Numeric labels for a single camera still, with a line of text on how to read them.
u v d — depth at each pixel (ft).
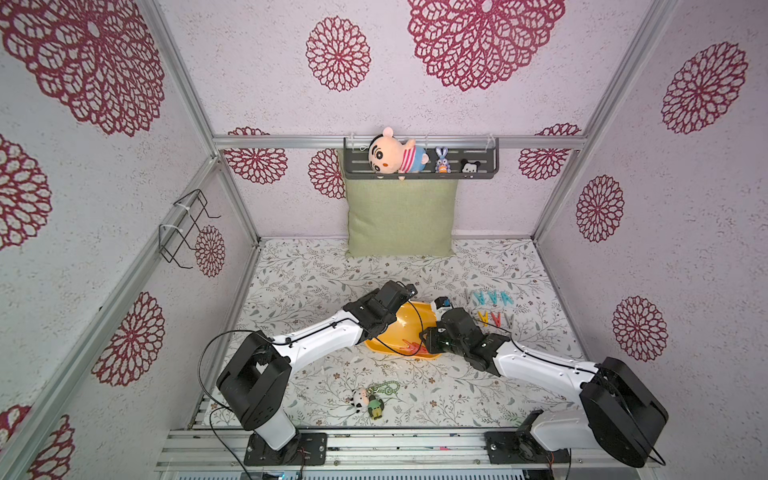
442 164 2.97
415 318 3.05
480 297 3.37
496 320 3.19
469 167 3.02
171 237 2.39
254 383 1.43
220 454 2.42
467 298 3.37
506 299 3.37
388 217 3.29
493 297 3.37
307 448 2.40
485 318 3.19
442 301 2.55
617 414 1.37
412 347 2.95
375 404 2.61
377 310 2.14
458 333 2.19
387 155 2.76
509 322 3.18
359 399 2.61
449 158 3.02
